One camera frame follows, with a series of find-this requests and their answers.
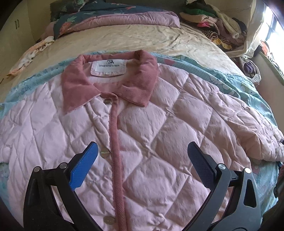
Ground pink quilted jacket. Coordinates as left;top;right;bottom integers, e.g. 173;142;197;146
1;50;283;230

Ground bag with purple clothes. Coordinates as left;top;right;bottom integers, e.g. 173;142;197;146
239;57;261;86

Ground colourful clothes on windowsill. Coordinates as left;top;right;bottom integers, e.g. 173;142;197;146
253;40;283;82

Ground pile of assorted clothes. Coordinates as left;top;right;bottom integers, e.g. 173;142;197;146
179;1;247;52

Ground light blue cartoon blanket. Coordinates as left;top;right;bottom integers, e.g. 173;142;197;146
1;53;280;214

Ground peach white patterned cloth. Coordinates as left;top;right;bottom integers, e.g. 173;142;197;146
7;36;54;77

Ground beige bed sheet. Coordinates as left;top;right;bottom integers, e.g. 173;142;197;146
1;23;244;101

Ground white sheer curtain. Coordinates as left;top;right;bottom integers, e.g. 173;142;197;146
226;1;266;58

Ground dark floral pink quilt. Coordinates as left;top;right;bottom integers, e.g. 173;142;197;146
41;1;181;40

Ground cream wardrobe with handles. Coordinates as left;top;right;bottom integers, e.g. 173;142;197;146
0;1;35;76

